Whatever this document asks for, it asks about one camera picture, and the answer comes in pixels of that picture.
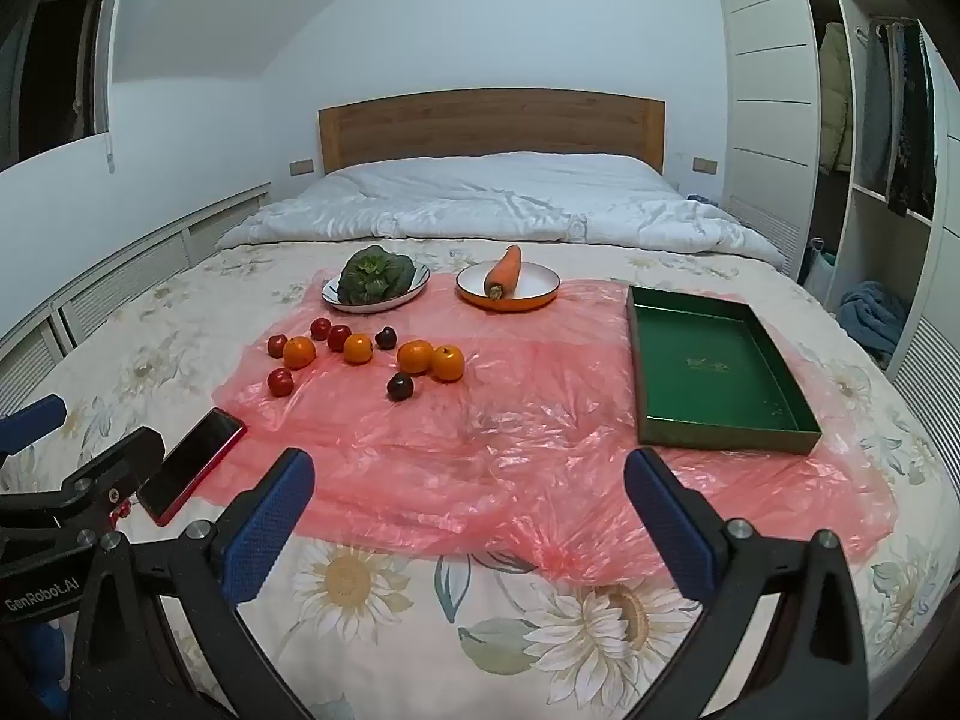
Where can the orange rimmed white plate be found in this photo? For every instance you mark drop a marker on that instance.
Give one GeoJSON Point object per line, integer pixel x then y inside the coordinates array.
{"type": "Point", "coordinates": [536, 281]}

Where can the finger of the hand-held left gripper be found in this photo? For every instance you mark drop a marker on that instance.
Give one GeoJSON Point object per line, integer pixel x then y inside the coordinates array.
{"type": "Point", "coordinates": [34, 420]}
{"type": "Point", "coordinates": [124, 465]}

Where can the light green hanging jacket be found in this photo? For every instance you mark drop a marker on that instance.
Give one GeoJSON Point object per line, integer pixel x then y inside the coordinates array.
{"type": "Point", "coordinates": [835, 105]}

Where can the small orange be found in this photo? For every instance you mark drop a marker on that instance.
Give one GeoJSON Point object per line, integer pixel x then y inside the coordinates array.
{"type": "Point", "coordinates": [415, 357]}
{"type": "Point", "coordinates": [358, 349]}
{"type": "Point", "coordinates": [447, 362]}
{"type": "Point", "coordinates": [299, 352]}

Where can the white wardrobe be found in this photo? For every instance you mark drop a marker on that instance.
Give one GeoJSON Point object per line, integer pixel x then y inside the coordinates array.
{"type": "Point", "coordinates": [765, 75]}

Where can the green rectangular tray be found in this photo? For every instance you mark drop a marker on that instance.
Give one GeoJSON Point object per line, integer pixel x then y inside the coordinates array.
{"type": "Point", "coordinates": [705, 367]}

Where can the white vent grille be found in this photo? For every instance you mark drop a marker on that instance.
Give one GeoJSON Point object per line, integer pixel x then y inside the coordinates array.
{"type": "Point", "coordinates": [930, 382]}

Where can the dark window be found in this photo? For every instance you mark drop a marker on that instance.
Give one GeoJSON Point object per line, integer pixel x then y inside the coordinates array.
{"type": "Point", "coordinates": [52, 67]}

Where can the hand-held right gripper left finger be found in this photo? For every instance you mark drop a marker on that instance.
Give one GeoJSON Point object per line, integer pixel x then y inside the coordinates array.
{"type": "Point", "coordinates": [274, 517]}

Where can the dark hanging clothes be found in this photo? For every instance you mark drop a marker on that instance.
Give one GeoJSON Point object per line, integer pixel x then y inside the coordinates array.
{"type": "Point", "coordinates": [904, 120]}

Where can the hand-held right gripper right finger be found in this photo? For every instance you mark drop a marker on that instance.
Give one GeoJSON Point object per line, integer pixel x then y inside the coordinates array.
{"type": "Point", "coordinates": [667, 517]}

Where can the small red apple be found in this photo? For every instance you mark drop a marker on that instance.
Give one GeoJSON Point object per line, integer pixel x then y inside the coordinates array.
{"type": "Point", "coordinates": [339, 337]}
{"type": "Point", "coordinates": [320, 328]}
{"type": "Point", "coordinates": [277, 346]}
{"type": "Point", "coordinates": [280, 381]}

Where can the wall switch panel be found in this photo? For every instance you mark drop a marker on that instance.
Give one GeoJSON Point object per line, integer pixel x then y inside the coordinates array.
{"type": "Point", "coordinates": [300, 166]}
{"type": "Point", "coordinates": [704, 165]}

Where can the pink plastic sheet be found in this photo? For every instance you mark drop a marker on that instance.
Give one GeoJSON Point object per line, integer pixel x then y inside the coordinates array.
{"type": "Point", "coordinates": [487, 465]}

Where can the red smartphone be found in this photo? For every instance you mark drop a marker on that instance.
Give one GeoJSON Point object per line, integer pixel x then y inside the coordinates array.
{"type": "Point", "coordinates": [191, 465]}

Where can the wooden headboard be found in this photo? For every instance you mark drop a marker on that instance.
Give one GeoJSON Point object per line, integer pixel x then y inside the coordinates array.
{"type": "Point", "coordinates": [487, 127]}

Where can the carrot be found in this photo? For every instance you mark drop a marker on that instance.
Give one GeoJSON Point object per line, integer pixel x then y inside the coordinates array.
{"type": "Point", "coordinates": [504, 270]}

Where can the white bag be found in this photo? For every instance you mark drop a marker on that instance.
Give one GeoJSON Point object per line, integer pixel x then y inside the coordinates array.
{"type": "Point", "coordinates": [819, 270]}

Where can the white duvet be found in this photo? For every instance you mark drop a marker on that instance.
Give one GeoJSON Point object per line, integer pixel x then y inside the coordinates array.
{"type": "Point", "coordinates": [487, 195]}

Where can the dark purple plum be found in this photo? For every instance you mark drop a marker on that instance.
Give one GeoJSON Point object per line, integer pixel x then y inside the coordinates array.
{"type": "Point", "coordinates": [400, 387]}
{"type": "Point", "coordinates": [385, 337]}

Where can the blue blanket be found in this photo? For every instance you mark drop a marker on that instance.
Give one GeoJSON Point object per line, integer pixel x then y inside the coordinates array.
{"type": "Point", "coordinates": [874, 319]}

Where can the white louvred cabinet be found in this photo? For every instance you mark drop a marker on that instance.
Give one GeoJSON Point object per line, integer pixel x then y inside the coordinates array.
{"type": "Point", "coordinates": [127, 277]}

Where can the leafy green vegetable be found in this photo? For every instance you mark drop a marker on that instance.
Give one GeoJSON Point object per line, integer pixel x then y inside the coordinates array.
{"type": "Point", "coordinates": [375, 277]}

